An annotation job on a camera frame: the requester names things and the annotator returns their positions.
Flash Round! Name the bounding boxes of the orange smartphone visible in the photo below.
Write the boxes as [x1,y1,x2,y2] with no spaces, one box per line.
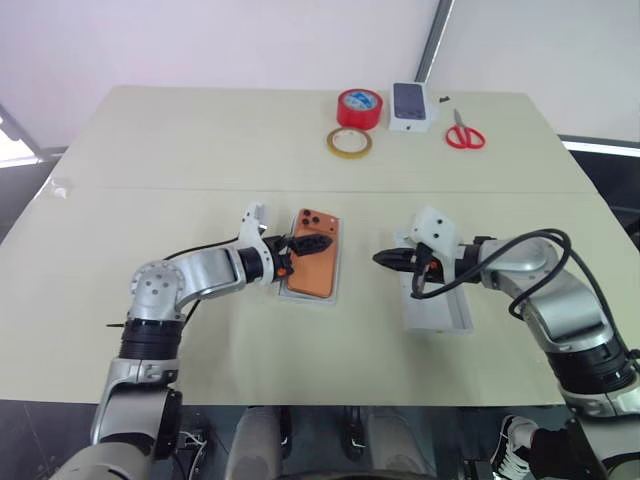
[286,208,345,300]

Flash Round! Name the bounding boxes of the dark furniture with white edge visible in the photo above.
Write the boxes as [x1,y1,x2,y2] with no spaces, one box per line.
[556,133,640,246]

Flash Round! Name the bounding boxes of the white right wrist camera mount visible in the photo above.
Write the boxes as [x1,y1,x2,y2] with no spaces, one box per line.
[408,205,460,256]

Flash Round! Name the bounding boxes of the black and white sneaker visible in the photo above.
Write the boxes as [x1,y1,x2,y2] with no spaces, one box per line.
[490,413,540,480]

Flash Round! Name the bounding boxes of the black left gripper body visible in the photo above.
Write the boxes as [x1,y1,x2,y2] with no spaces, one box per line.
[263,233,297,282]

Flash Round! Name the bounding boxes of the black trouser leg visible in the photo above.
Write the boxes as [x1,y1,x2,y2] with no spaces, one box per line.
[528,422,574,474]

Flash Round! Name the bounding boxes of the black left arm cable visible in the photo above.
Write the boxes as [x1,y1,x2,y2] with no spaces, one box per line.
[162,237,244,324]

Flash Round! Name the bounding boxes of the grey window frame post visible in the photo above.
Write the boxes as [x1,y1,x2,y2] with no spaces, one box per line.
[413,0,455,84]

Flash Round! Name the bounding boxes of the grey metal frame bars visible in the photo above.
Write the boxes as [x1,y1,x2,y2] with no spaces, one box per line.
[0,102,69,170]

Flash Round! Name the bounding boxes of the yellow clear tape roll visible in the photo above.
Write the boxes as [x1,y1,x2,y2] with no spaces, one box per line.
[325,126,374,162]

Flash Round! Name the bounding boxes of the white phone box lid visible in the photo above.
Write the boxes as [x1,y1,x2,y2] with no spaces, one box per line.
[393,223,475,335]

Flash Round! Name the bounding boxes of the grey rounded leg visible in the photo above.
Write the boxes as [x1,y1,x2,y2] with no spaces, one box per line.
[223,405,284,480]
[367,407,439,476]

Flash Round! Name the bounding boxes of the white box with phone print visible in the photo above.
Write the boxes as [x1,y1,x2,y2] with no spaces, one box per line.
[388,80,440,134]

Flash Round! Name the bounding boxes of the white wire bundle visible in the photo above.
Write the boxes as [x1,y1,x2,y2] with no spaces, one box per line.
[180,430,209,454]

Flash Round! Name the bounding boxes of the white phone box base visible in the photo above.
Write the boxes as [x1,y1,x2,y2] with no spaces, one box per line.
[276,212,347,307]

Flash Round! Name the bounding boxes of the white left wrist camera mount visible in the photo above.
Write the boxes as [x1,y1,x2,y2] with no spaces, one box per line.
[236,199,281,287]

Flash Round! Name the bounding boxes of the red handled scissors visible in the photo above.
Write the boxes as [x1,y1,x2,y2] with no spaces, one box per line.
[444,107,488,152]

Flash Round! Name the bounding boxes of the red tape roll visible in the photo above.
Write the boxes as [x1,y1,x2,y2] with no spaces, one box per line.
[335,88,384,132]

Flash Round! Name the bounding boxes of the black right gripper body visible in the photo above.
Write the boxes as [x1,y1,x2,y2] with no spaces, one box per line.
[409,242,445,287]

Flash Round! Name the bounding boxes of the black shoe white swoosh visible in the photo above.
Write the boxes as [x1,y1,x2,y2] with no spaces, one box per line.
[341,405,369,462]
[278,405,295,460]

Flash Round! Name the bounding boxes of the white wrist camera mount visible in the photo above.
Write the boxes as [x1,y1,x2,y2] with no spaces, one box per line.
[408,205,460,256]
[236,199,281,287]

